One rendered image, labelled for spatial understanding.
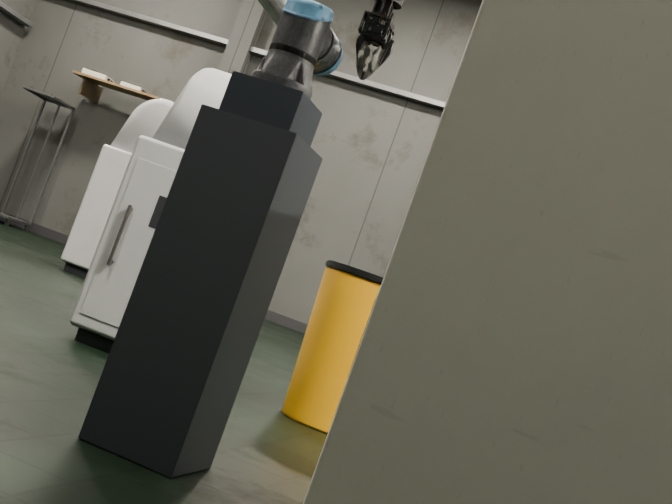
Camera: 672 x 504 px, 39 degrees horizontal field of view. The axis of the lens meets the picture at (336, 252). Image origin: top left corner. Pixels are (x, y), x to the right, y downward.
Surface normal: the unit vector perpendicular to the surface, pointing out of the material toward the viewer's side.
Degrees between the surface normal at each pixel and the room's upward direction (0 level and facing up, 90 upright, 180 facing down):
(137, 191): 90
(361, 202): 90
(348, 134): 90
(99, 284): 90
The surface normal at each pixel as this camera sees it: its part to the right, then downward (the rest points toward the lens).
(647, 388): -0.11, -0.09
